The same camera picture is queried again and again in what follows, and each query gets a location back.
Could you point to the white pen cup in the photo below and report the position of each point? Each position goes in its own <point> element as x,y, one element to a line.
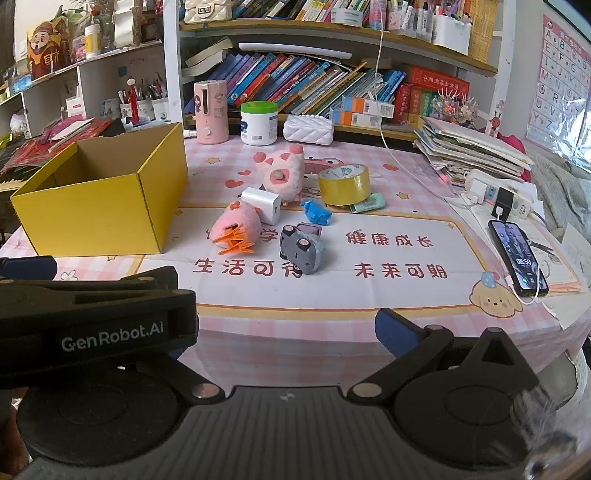
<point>160,110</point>
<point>136,111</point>

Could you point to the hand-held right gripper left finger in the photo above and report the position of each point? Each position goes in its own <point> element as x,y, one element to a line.
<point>187,379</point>

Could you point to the pile of red papers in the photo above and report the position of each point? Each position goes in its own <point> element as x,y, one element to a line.
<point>37,147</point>

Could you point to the mint green eraser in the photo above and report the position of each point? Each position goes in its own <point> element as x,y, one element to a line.
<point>369,204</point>

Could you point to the white jar green lid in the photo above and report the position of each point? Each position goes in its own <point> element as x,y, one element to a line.
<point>258,127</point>

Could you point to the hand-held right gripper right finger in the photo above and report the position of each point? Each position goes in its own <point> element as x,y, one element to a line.
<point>396,333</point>

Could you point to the white quilted handbag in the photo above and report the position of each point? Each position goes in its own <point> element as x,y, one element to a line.
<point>206,11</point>

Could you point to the fortune god cardboard figure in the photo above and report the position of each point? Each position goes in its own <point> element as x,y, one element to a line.
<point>45,50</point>

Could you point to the pink printed tablecloth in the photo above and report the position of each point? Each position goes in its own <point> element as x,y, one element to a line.
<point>406,286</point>

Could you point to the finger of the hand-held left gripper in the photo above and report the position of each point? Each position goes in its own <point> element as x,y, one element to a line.
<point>27,267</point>
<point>92,282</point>

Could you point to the white flat board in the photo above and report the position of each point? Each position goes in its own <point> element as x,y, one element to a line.
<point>295,50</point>

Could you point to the black plug adapter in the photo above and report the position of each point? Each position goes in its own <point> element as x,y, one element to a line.
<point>505,199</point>

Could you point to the grey toy car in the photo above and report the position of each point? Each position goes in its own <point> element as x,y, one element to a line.
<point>302,251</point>

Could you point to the yellow cardboard box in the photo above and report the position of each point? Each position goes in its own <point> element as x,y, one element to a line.
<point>92,217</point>

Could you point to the white paper sheet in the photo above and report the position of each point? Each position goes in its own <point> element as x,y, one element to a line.
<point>570,258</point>

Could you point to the black smartphone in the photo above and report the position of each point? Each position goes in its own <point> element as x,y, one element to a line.
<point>519,258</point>

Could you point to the spiky crown ornament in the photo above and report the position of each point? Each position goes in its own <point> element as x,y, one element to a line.
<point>455,107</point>

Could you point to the alphabet wall poster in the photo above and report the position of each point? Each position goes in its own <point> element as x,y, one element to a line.
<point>561,83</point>

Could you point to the white bottle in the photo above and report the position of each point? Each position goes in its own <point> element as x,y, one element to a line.
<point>92,41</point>

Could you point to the pink cylindrical humidifier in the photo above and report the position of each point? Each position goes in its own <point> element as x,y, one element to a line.
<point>210,110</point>

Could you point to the orange hair clip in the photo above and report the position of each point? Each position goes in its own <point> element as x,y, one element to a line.
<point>235,244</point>

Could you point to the yellow tape roll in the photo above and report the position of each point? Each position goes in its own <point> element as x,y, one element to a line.
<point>344,191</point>

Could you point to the small purple box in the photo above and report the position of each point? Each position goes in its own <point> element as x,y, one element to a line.
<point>310,227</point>

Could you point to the row of colourful books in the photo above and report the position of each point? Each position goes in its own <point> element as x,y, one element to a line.
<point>295,83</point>

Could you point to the orange and blue boxes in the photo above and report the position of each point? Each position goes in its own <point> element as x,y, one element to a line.
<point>364,113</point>

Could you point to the white charger adapter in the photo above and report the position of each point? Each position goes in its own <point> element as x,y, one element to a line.
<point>263,205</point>

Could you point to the white pen holder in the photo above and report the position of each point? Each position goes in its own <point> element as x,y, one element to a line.
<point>451,33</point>

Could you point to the small pink plush toy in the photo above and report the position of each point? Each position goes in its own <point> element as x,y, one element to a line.
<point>238,217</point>

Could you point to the white quilted pouch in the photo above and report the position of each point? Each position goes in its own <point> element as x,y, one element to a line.
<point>308,130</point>

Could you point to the white power strip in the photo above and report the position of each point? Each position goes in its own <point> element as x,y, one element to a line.
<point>521,196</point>

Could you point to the blue clay lump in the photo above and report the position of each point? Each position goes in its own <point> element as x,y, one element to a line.
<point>316,213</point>

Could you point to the two thick lying books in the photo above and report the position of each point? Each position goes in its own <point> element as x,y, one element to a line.
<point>207,57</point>

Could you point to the red boxed book set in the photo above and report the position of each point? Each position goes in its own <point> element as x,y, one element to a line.
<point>434,94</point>

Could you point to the stack of papers and booklets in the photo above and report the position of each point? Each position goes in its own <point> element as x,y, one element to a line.
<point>471,147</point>

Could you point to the large pink plush pig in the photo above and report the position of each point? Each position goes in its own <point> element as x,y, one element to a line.
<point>281,170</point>

